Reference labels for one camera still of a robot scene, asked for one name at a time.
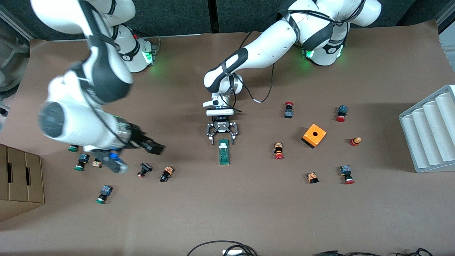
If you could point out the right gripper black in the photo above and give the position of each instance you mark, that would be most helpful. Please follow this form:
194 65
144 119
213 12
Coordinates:
139 139

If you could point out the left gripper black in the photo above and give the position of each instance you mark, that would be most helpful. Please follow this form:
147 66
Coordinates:
221 126

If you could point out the orange white contact block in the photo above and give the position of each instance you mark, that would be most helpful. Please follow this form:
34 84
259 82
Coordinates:
312 177

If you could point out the brown cardboard box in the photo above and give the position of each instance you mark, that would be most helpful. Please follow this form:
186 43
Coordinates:
21 177

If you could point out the white plug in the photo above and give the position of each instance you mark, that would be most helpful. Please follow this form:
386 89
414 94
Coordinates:
233 252

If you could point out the black button red tip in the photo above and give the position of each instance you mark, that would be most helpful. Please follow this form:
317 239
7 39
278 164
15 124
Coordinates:
145 168

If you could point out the brown paper table cover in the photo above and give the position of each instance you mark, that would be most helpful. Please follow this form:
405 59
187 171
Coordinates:
227 213

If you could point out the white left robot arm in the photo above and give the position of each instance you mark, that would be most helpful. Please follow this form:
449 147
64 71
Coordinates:
270 42

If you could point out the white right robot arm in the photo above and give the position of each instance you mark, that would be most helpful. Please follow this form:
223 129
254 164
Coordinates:
81 117

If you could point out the green push button blue block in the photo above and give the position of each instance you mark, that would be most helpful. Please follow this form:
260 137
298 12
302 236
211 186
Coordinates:
83 159
73 148
105 191

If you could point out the green load switch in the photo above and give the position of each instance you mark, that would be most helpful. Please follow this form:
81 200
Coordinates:
224 156

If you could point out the small red orange button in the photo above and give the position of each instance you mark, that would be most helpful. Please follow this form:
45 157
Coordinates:
354 142

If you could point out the red button tan block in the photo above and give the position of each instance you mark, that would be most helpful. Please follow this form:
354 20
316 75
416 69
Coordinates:
278 151

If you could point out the black button orange block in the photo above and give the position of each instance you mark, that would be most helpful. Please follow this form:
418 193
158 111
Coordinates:
166 173

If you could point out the red mushroom button blue block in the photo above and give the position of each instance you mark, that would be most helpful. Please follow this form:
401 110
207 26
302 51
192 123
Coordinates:
345 171
288 113
342 111

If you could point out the grey ribbed tray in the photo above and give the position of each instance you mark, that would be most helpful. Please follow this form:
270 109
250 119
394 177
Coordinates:
426 135

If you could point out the grey white equipment edge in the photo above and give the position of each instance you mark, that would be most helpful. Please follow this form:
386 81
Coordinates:
448 35

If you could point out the orange button enclosure box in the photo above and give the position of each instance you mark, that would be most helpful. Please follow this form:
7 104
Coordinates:
320 132

